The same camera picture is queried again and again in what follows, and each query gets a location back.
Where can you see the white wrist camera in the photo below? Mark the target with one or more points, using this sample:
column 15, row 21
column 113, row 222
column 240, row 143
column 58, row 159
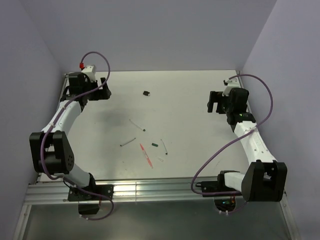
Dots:
column 89, row 70
column 230, row 84

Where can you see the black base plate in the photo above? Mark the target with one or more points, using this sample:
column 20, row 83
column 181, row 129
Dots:
column 76, row 195
column 213, row 189

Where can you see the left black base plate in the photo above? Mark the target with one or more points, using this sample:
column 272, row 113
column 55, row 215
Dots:
column 76, row 195

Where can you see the aluminium rail frame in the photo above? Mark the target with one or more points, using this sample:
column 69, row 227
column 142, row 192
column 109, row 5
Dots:
column 152, row 190

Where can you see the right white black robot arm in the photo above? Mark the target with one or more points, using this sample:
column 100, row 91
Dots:
column 265, row 178

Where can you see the black pen cap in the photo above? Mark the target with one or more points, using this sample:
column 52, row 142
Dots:
column 146, row 93

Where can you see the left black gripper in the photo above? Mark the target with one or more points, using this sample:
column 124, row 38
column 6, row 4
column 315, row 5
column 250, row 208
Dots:
column 102, row 94

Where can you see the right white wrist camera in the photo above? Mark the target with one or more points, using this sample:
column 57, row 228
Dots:
column 230, row 84

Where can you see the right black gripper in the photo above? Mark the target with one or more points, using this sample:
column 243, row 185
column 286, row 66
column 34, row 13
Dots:
column 214, row 97

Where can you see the red pen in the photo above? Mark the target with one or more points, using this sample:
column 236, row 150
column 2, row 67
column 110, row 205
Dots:
column 146, row 156

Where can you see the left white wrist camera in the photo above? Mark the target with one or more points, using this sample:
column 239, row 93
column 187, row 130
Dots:
column 89, row 70

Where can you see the black box under rail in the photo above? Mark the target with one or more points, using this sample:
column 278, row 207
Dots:
column 88, row 209

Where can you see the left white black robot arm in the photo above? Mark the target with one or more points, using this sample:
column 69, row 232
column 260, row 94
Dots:
column 50, row 149

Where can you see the grey pen diagonal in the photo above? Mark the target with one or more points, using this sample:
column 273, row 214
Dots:
column 127, row 142

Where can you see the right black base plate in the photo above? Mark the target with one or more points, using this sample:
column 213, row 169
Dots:
column 213, row 189

